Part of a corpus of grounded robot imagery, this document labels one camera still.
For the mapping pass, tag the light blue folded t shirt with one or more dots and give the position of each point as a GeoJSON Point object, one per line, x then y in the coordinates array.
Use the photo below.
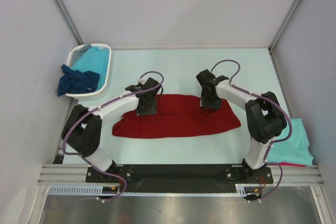
{"type": "Point", "coordinates": [293, 150]}

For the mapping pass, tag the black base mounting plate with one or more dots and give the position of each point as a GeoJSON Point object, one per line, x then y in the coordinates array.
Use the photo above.
{"type": "Point", "coordinates": [191, 175]}

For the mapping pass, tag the white slotted cable duct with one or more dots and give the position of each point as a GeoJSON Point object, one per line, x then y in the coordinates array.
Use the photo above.
{"type": "Point", "coordinates": [109, 191]}

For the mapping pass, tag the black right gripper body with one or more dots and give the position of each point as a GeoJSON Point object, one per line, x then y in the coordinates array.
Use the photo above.
{"type": "Point", "coordinates": [210, 102]}

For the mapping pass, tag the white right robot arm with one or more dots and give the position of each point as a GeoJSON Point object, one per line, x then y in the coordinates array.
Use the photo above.
{"type": "Point", "coordinates": [265, 118]}

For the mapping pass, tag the pink folded t shirt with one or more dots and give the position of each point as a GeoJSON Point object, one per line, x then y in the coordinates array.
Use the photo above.
{"type": "Point", "coordinates": [291, 164]}

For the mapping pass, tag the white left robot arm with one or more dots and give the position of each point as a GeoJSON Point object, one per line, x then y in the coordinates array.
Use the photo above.
{"type": "Point", "coordinates": [82, 131]}

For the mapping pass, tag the white laundry basket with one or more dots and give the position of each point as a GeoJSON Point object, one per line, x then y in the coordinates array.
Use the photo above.
{"type": "Point", "coordinates": [98, 93]}

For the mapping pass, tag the grey t shirt in basket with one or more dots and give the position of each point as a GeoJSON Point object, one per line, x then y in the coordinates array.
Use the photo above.
{"type": "Point", "coordinates": [76, 55]}

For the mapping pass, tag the red t shirt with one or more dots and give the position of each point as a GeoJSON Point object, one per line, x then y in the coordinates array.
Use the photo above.
{"type": "Point", "coordinates": [177, 116]}

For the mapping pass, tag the aluminium frame rail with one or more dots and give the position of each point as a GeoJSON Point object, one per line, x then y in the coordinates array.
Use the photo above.
{"type": "Point", "coordinates": [75, 174]}

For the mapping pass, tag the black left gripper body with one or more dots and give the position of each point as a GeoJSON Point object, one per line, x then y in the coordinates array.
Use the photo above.
{"type": "Point", "coordinates": [150, 108]}

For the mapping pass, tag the turquoise t shirt in basket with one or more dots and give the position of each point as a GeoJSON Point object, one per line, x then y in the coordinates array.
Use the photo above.
{"type": "Point", "coordinates": [96, 60]}

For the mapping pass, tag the navy blue t shirt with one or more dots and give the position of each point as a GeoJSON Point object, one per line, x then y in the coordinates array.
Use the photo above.
{"type": "Point", "coordinates": [77, 82]}

